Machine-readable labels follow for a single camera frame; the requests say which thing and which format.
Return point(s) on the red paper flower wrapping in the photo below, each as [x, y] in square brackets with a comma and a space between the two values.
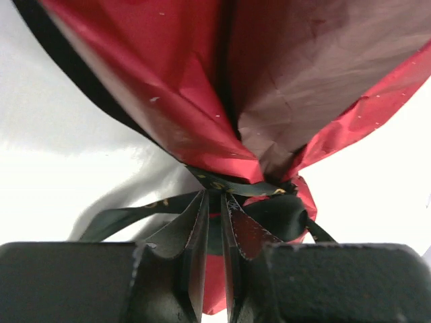
[254, 91]

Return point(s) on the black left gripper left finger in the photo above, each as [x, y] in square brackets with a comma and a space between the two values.
[160, 279]

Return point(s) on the dark green printed ribbon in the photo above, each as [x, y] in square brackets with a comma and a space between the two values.
[278, 211]

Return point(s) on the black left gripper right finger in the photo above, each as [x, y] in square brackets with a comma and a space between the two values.
[268, 280]

